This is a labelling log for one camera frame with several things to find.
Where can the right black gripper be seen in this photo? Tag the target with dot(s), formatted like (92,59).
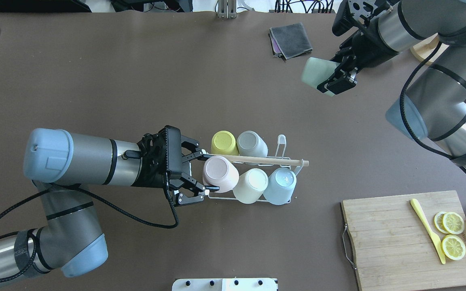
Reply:
(365,51)

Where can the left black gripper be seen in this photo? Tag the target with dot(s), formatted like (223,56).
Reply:
(149,174)

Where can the pink cup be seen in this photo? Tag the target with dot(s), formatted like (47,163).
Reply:
(218,171)

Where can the mint green cup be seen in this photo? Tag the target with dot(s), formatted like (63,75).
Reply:
(316,71)

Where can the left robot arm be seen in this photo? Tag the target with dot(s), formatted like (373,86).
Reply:
(61,165)

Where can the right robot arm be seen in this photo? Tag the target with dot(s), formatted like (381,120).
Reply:
(433,105)

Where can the yellow cup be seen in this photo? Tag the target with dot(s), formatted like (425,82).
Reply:
(223,142)

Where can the cream white cup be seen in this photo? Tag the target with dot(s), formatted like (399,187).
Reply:
(251,186)

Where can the grey cup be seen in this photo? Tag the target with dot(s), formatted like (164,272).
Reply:
(251,144)

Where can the light blue cup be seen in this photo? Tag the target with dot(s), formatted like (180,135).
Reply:
(280,186)

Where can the grey folded cloth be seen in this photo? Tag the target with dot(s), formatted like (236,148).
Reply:
(292,40)

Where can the purple cloth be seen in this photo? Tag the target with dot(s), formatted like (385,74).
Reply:
(275,48)

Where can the wooden mug tree stand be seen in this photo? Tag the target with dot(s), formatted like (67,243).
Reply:
(424,48)

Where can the lemon slice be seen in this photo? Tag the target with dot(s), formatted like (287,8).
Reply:
(453,247)
(438,222)
(453,223)

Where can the wooden cutting board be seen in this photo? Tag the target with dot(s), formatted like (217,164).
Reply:
(391,248)

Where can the yellow plastic knife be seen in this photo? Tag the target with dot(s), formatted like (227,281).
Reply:
(432,235)

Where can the white wire cup rack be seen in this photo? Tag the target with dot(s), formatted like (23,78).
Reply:
(242,165)

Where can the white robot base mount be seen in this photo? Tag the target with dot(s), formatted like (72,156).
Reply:
(226,284)

